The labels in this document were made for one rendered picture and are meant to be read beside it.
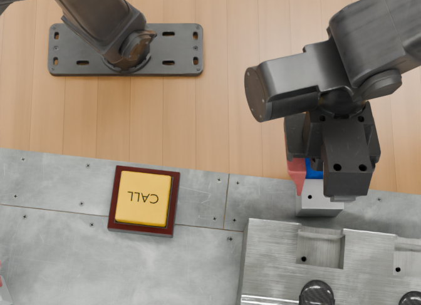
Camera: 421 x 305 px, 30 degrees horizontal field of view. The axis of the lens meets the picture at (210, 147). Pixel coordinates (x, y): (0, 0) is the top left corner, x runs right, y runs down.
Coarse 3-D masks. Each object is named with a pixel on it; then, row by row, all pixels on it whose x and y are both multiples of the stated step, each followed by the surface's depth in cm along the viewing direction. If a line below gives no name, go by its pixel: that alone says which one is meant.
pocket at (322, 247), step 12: (312, 228) 89; (300, 240) 90; (312, 240) 90; (324, 240) 90; (336, 240) 90; (300, 252) 90; (312, 252) 90; (324, 252) 90; (336, 252) 90; (312, 264) 90; (324, 264) 90; (336, 264) 90
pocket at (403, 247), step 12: (396, 240) 89; (408, 240) 89; (420, 240) 89; (396, 252) 90; (408, 252) 90; (420, 252) 90; (396, 264) 90; (408, 264) 90; (420, 264) 90; (408, 276) 89; (420, 276) 90
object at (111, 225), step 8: (120, 168) 96; (128, 168) 96; (136, 168) 96; (144, 168) 96; (176, 176) 96; (176, 184) 96; (176, 192) 96; (112, 200) 95; (112, 208) 95; (112, 216) 95; (112, 224) 94; (120, 224) 94; (168, 224) 95; (152, 232) 94; (160, 232) 94; (168, 232) 94
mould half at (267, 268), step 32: (256, 224) 88; (288, 224) 88; (256, 256) 87; (288, 256) 87; (352, 256) 87; (384, 256) 87; (256, 288) 86; (288, 288) 86; (352, 288) 86; (384, 288) 86; (416, 288) 86
